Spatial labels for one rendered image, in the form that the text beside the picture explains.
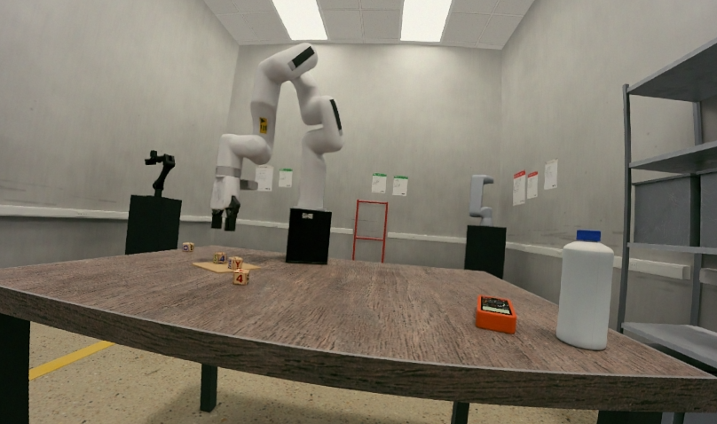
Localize tan square mat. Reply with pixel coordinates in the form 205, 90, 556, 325
192, 261, 261, 274

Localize white bottle with blue cap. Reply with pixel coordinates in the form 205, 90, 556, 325
555, 230, 614, 350

